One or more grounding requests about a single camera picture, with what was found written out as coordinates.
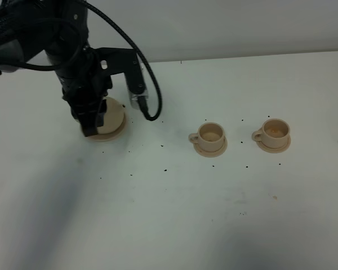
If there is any beige teacup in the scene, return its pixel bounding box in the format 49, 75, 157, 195
188, 122, 225, 152
251, 119, 290, 149

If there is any beige ceramic teapot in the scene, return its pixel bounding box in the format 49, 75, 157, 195
97, 97, 124, 134

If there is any beige right cup saucer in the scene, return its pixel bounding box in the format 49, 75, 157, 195
256, 137, 291, 154

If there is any beige teapot saucer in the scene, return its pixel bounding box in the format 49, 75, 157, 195
87, 113, 127, 142

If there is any beige left teacup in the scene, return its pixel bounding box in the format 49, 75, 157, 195
188, 122, 225, 152

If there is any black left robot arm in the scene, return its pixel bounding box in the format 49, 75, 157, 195
0, 1, 112, 137

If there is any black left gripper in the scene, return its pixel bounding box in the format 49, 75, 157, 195
55, 47, 113, 137

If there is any beige cup saucer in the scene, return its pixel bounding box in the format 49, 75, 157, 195
193, 137, 228, 158
256, 137, 291, 154

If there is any beige left cup saucer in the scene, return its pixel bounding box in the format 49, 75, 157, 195
193, 137, 228, 158

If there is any beige right teacup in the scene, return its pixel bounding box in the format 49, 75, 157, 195
251, 119, 290, 149

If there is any black braided left camera cable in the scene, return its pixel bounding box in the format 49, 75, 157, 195
83, 0, 163, 122

